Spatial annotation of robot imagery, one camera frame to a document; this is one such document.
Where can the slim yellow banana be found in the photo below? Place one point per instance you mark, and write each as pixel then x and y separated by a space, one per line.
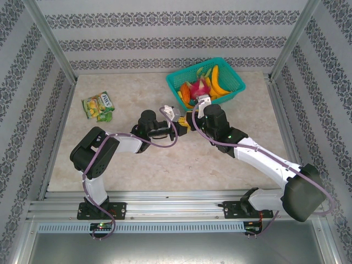
pixel 208 82

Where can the small green candy packet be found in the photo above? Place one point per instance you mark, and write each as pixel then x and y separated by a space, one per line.
pixel 104 117

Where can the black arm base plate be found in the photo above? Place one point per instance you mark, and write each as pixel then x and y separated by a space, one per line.
pixel 231 210
pixel 119 211

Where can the aluminium frame post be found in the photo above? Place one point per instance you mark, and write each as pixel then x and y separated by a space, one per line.
pixel 50 38
pixel 293 38

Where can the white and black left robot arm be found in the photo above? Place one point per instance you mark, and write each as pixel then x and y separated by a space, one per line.
pixel 129 144

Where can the aluminium side rail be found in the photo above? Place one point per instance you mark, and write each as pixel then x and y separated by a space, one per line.
pixel 57 137
pixel 288 137

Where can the green Fox's candy bag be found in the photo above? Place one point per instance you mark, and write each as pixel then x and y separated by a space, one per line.
pixel 97 104

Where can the small yellow banana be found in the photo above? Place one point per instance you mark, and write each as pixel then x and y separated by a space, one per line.
pixel 189 105

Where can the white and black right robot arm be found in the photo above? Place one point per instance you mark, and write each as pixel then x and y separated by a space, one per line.
pixel 264 162

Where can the small green circuit board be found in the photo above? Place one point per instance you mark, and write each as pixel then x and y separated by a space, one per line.
pixel 253 227
pixel 101 226

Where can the teal plastic mesh basket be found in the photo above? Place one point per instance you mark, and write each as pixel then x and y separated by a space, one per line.
pixel 232 78

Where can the orange carrot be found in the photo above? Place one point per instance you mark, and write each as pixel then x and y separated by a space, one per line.
pixel 184 92

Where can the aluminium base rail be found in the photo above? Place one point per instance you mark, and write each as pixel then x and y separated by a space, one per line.
pixel 170 206

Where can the pink dragon fruit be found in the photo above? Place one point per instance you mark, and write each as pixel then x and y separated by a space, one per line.
pixel 199 88

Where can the large orange-yellow banana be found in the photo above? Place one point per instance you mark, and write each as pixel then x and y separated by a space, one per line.
pixel 215 79

